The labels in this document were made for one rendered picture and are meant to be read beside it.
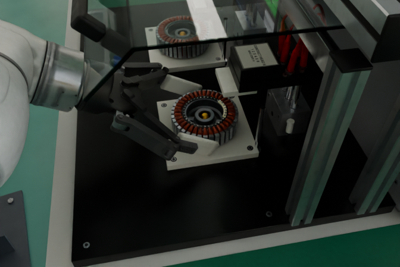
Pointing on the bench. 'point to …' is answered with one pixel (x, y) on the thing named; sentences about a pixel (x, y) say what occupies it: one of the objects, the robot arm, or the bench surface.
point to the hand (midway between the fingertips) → (199, 117)
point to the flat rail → (319, 46)
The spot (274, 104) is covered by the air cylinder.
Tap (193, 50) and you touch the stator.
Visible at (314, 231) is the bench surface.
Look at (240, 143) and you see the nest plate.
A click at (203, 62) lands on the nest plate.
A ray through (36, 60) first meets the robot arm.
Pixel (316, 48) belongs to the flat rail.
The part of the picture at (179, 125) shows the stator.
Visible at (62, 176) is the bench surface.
